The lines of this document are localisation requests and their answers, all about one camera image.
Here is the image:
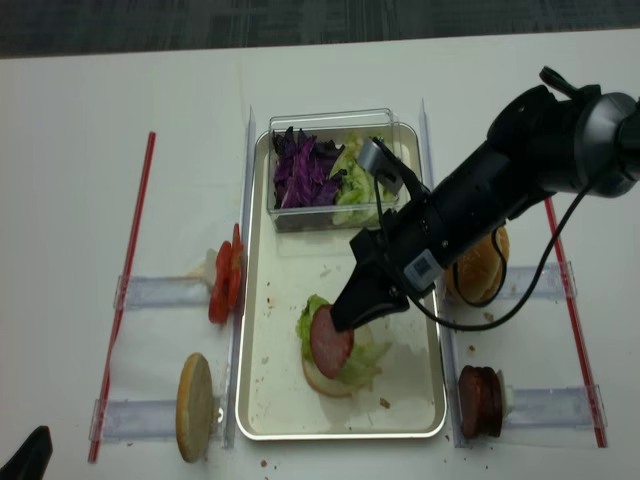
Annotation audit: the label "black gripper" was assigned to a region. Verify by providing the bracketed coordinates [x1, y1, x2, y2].
[331, 192, 450, 332]

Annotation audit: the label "meat patty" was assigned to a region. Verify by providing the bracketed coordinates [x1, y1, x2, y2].
[310, 305, 355, 379]

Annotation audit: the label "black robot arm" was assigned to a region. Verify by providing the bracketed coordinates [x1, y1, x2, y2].
[331, 68, 639, 331]

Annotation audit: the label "lettuce leaf on bun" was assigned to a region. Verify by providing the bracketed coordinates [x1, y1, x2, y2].
[296, 295, 391, 398]

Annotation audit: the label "green lettuce pile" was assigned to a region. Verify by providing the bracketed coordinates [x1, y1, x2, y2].
[330, 132, 377, 227]

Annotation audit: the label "stacked meat patties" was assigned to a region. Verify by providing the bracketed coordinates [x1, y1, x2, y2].
[458, 365, 504, 440]

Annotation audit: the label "rear tomato slice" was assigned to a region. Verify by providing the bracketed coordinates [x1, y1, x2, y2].
[228, 224, 244, 309]

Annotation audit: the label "tomato slice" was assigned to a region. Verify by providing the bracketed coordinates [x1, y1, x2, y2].
[208, 240, 233, 324]
[228, 224, 244, 309]

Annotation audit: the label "front tomato slice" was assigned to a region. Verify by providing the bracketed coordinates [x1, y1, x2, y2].
[208, 240, 233, 324]

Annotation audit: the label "bottom bun on tray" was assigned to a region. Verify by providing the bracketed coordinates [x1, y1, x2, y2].
[296, 317, 379, 398]

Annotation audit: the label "front sesame bun top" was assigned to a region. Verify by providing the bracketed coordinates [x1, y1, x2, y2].
[446, 235, 503, 304]

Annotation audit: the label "sesame bun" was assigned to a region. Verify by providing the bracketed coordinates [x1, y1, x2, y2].
[446, 235, 503, 304]
[491, 226, 510, 289]

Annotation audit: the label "rear sesame bun top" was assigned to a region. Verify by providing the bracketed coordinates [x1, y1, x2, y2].
[491, 226, 510, 289]

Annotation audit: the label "clear salad container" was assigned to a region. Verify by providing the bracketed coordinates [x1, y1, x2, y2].
[266, 108, 402, 233]

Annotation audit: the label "purple cabbage pile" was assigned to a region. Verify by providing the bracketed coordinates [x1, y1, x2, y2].
[272, 127, 343, 209]

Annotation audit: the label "right lower clear pusher track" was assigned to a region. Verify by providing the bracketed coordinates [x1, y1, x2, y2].
[497, 370, 608, 429]

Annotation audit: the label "left bun half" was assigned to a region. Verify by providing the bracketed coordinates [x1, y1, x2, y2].
[175, 352, 214, 463]

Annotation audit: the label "left upper clear pusher track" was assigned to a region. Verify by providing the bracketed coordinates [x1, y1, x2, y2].
[122, 249, 217, 311]

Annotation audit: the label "left lower clear pusher track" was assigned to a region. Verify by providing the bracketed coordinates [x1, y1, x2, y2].
[89, 399, 177, 443]

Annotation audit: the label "black object at corner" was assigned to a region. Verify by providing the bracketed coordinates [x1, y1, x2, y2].
[0, 426, 53, 480]

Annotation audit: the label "right clear guide rail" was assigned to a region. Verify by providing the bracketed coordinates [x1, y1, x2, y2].
[418, 99, 467, 449]

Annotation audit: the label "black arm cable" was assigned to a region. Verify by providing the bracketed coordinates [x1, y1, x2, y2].
[374, 169, 601, 332]

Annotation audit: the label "right red rail strip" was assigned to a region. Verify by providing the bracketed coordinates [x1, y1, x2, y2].
[543, 197, 609, 449]

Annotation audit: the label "red rail strip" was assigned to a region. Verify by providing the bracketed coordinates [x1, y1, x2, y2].
[543, 197, 609, 449]
[87, 131, 156, 465]

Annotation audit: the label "left red rail strip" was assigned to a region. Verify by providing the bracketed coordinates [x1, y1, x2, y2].
[87, 131, 156, 465]

